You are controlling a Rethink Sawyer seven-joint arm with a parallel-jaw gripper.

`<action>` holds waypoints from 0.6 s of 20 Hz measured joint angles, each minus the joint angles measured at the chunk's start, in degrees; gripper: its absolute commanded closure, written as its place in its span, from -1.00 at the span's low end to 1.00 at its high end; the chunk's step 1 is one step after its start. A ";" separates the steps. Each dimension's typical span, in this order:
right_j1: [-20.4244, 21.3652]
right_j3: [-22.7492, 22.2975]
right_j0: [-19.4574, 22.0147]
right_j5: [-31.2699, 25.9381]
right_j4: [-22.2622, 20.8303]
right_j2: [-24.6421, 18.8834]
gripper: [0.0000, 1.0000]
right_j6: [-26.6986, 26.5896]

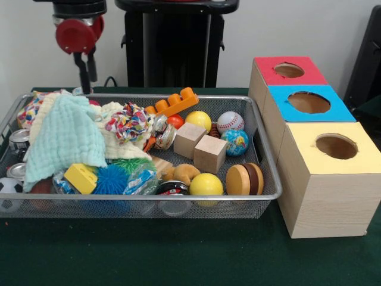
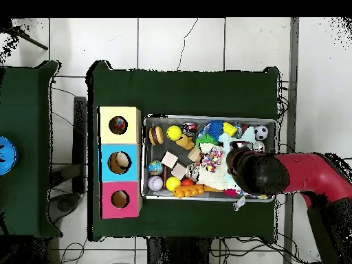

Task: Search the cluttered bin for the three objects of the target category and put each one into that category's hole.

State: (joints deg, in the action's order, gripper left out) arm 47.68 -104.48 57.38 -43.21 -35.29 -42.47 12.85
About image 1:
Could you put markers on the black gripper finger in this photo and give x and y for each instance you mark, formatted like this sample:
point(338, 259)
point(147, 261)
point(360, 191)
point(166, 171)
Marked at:
point(84, 77)
point(93, 70)

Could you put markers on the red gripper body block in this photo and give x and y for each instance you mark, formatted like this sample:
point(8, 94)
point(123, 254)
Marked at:
point(76, 35)

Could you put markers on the mint green waffle cloth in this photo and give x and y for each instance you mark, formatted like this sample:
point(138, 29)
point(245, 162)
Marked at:
point(65, 140)

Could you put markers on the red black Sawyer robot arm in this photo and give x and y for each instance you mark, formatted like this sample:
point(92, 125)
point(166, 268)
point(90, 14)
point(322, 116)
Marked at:
point(78, 7)

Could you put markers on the wooden box with three holes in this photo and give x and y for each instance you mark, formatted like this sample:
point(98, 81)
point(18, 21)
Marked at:
point(324, 190)

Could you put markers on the colourful ruffled fabric toy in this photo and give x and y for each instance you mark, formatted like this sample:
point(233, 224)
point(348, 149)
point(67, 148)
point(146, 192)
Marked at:
point(131, 122)

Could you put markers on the orange toy block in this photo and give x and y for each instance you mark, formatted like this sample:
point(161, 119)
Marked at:
point(175, 104)

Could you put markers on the yellow ball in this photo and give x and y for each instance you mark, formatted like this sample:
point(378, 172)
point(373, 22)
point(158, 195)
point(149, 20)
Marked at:
point(199, 120)
point(206, 186)

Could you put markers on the wooden cube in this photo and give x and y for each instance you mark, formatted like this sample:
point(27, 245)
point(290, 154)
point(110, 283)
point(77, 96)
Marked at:
point(187, 140)
point(209, 155)

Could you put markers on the white baseball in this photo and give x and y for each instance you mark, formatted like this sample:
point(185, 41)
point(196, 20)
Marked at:
point(230, 122)

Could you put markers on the globe print ball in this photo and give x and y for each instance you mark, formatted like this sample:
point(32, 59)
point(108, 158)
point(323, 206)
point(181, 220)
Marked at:
point(235, 143)

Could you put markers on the wooden toy burger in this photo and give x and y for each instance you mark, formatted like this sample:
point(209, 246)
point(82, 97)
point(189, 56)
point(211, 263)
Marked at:
point(241, 180)

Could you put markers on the dark green tablecloth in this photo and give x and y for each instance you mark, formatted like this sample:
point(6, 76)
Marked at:
point(178, 253)
point(370, 108)

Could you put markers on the black office chair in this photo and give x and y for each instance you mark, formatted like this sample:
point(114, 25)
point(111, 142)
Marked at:
point(366, 59)

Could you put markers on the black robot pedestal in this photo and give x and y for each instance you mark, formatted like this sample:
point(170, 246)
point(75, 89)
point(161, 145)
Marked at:
point(172, 50)

